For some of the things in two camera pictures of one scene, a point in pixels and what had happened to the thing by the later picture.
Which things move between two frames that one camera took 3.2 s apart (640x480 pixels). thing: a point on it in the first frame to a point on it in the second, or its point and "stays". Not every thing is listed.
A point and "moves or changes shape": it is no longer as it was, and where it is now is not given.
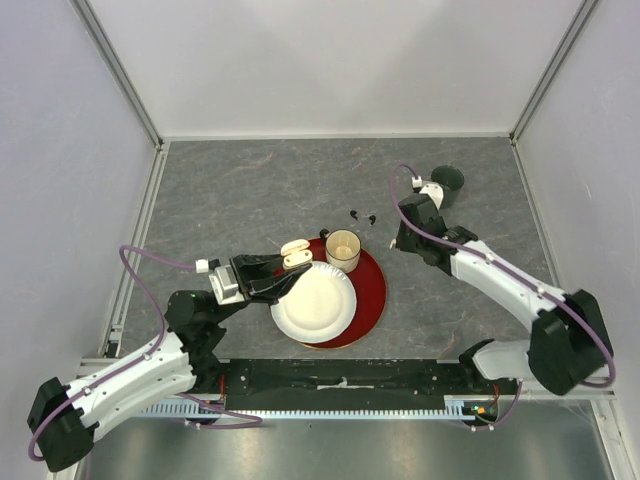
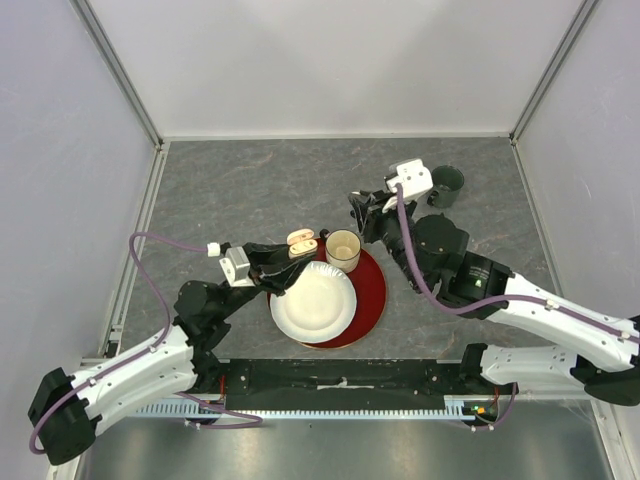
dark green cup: x=451 y=179 stays
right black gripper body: x=406 y=241 to x=379 y=226
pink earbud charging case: x=296 y=254 moves or changes shape
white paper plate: x=318 y=306 stays
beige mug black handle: x=343 y=248 stays
